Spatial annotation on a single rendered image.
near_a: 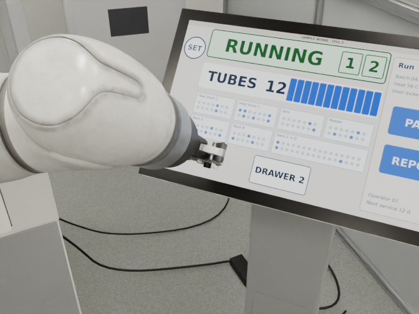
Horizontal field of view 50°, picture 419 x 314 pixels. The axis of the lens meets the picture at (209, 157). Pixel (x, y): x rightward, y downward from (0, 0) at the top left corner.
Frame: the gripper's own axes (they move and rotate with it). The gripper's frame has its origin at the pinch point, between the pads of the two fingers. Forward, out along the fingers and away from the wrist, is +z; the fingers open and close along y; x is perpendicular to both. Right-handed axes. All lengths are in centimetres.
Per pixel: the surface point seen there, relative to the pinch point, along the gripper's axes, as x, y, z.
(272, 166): -1.0, -9.6, 3.5
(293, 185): 1.2, -13.6, 3.5
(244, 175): 1.4, -5.5, 3.5
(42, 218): 19.4, 34.8, 10.1
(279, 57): -19.1, -6.3, 3.5
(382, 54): -21.9, -22.1, 3.5
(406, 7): -64, -25, 74
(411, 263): 13, -46, 112
